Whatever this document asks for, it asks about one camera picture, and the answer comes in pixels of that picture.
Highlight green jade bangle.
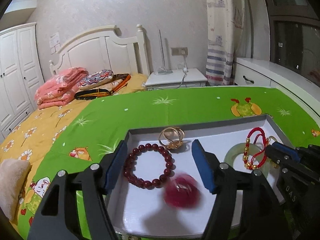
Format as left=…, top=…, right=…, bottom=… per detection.
left=223, top=142, right=270, bottom=178

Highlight red string gold bracelet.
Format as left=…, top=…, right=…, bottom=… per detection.
left=242, top=126, right=270, bottom=172

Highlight dark red bead bracelet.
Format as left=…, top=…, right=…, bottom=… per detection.
left=123, top=143, right=176, bottom=190

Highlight gold ring bangles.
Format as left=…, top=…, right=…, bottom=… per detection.
left=158, top=126, right=185, bottom=151

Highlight grey jewelry tray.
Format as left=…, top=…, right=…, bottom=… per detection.
left=107, top=115, right=291, bottom=239

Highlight beige plush cushion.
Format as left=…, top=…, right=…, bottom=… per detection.
left=0, top=159, right=31, bottom=221

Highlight yellow floral bedsheet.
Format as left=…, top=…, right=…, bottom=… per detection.
left=1, top=74, right=148, bottom=230

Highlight green cartoon blanket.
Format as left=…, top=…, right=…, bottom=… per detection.
left=17, top=86, right=320, bottom=240

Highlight white window cabinet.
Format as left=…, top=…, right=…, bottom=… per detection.
left=234, top=57, right=320, bottom=124

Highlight white nightstand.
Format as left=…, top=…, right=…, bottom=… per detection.
left=145, top=68, right=207, bottom=90

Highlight pink folded quilt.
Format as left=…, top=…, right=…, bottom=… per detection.
left=34, top=67, right=88, bottom=109

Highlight patterned pillow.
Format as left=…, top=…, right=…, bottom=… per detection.
left=78, top=69, right=114, bottom=90

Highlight desk lamp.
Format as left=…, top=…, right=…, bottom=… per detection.
left=156, top=29, right=173, bottom=75

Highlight white wardrobe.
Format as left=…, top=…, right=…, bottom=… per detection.
left=1, top=22, right=44, bottom=141

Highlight black orange folded cloth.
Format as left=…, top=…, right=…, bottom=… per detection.
left=74, top=74, right=131, bottom=100

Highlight sailboat curtain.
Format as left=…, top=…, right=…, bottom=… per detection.
left=206, top=0, right=245, bottom=86

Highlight white headboard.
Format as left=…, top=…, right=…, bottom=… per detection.
left=49, top=24, right=150, bottom=76

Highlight wall socket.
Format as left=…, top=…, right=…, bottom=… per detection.
left=171, top=47, right=188, bottom=56

